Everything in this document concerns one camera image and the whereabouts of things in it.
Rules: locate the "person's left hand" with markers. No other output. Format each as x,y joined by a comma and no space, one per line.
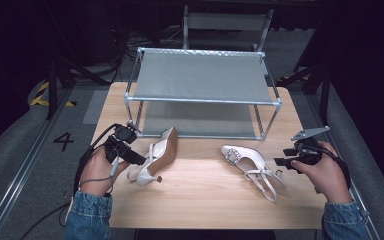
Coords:
96,173

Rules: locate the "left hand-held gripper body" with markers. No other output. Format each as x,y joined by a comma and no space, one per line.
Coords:
121,141

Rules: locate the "person's right hand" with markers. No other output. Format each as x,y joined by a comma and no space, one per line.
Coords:
328,176

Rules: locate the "yellow black hazard tape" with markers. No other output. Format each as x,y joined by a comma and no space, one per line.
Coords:
41,96

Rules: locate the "grey metal shoe rack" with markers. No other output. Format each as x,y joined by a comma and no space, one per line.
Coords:
200,76

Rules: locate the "grey metal frame chair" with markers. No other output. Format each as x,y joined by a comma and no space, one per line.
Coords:
226,21

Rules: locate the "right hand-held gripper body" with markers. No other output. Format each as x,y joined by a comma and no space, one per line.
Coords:
308,151

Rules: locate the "black tripod stand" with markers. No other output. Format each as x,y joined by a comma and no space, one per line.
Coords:
323,86
55,86

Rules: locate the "white slingback high-heel shoe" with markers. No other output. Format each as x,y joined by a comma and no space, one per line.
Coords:
161,153
246,160

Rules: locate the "aluminium floor rail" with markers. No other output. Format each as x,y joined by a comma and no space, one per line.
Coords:
20,170
340,143

